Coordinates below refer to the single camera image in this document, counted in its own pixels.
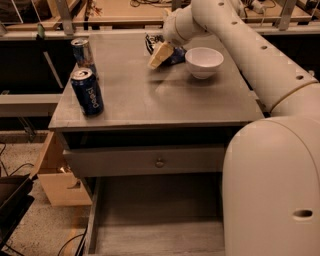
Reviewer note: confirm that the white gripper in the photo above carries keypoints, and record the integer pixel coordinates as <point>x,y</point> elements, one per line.
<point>172,30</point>

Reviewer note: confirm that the blue chip bag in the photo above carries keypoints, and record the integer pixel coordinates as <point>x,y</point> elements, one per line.
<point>153,41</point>

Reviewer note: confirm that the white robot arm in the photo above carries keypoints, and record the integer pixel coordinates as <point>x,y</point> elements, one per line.
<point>271,170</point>

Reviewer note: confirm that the grey wooden drawer cabinet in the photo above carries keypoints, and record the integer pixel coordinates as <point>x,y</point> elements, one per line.
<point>145,107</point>

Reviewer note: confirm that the round metal drawer knob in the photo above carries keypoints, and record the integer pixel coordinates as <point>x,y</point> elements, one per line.
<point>159,163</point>

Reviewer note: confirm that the grey top drawer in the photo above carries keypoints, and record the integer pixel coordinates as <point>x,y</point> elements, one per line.
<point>128,161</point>

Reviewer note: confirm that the open grey middle drawer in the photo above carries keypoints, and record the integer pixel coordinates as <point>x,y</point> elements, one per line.
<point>156,215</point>

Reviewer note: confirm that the white bowl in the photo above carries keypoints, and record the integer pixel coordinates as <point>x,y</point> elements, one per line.
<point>203,62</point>

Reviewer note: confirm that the silver blue energy drink can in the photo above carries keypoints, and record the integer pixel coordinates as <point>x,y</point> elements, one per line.
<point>83,55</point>

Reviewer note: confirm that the blue pepsi can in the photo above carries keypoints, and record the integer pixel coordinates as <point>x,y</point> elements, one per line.
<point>87,90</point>

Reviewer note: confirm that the light wooden box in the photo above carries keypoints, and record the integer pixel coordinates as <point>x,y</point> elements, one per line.
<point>60,185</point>

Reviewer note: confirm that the black case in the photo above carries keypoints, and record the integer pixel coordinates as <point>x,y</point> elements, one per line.
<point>14,202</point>

